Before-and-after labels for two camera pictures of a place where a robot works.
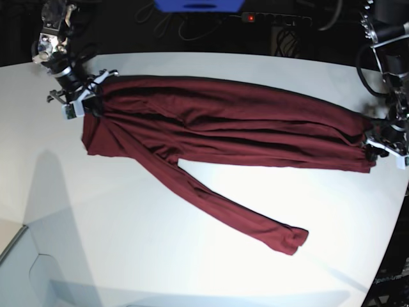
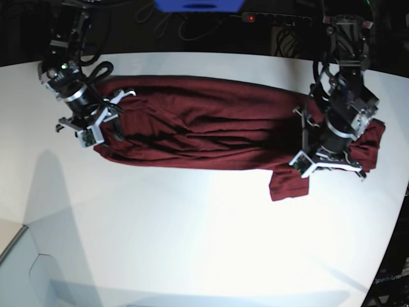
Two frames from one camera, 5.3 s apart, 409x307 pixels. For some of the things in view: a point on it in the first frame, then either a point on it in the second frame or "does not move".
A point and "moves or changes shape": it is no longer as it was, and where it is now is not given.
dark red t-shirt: x=155 y=121 moves or changes shape
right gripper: x=392 y=148 to x=324 y=158
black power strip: x=276 y=18 does not move
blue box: x=199 y=6 does not move
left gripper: x=75 y=100 to x=101 y=115
